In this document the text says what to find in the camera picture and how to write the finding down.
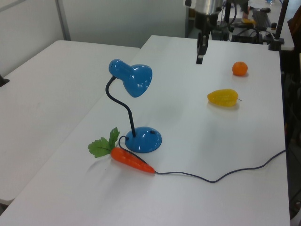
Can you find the orange toy mandarin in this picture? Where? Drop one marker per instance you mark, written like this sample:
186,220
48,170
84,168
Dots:
240,68

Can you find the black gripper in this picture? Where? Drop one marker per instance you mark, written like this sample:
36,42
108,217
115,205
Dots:
205,20

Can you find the thin black stand pole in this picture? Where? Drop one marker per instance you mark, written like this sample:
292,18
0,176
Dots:
227,11

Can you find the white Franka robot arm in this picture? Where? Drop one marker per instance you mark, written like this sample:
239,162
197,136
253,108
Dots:
207,5

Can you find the brown chair back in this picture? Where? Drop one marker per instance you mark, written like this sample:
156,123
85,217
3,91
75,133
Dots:
295,26

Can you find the black clamp camera stand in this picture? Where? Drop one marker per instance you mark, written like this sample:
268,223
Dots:
2,81
281,21

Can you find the small yellow object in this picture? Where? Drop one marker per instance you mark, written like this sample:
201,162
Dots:
248,21

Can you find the black electronics box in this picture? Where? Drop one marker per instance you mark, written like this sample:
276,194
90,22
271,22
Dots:
244,36

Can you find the yellow toy starfruit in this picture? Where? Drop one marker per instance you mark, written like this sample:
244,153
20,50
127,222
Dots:
223,97

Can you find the orange toy carrot with leaves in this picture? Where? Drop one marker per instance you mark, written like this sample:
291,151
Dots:
127,159

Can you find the black keyboard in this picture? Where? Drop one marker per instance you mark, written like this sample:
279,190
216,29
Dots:
261,18

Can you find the white side table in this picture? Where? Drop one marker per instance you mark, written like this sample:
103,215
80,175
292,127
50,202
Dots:
47,94

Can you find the blue gooseneck desk lamp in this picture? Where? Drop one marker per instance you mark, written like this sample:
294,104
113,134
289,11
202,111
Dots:
138,80

